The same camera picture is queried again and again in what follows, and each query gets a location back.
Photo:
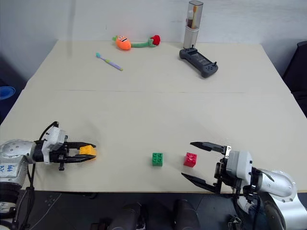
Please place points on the orange carrot plush toy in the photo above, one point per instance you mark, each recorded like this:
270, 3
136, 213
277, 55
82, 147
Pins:
123, 43

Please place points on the purple toothbrush with teal head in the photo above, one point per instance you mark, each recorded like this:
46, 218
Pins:
109, 62

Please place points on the red toy brick cube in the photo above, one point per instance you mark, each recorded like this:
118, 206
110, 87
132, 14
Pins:
190, 159

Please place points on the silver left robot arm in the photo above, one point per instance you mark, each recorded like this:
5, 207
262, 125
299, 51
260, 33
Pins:
14, 153

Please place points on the grey toothbrush travel case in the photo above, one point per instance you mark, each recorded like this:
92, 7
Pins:
191, 37

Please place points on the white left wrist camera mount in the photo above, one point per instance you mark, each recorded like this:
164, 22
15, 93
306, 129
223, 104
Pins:
54, 137

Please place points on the green toy brick cube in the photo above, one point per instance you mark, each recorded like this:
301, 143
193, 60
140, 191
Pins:
157, 159

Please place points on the yellow toy brick cube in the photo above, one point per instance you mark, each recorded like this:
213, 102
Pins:
86, 150

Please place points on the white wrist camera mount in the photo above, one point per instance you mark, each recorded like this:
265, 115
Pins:
238, 164
54, 137

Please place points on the orange white toothbrush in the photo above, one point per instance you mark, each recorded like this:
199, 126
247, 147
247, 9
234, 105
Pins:
195, 14

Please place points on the black chair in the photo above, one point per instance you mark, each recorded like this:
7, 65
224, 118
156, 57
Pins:
296, 79

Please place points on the red rose plush toy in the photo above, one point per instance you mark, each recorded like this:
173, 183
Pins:
156, 39

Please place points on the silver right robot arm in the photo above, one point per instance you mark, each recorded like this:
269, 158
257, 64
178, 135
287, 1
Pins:
280, 183

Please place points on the dark grey handheld controller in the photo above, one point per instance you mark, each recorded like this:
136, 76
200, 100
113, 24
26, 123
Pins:
199, 62

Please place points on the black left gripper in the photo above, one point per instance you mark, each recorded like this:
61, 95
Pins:
62, 157

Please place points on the blue round object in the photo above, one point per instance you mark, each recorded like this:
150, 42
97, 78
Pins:
6, 93

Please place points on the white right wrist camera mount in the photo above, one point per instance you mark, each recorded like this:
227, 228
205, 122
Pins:
238, 164

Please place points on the dark rounded shape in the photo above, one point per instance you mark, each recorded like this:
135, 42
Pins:
128, 215
187, 214

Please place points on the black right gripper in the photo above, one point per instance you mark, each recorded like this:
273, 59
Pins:
221, 175

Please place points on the brown toothpaste tube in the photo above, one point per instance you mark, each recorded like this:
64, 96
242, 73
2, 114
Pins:
189, 20

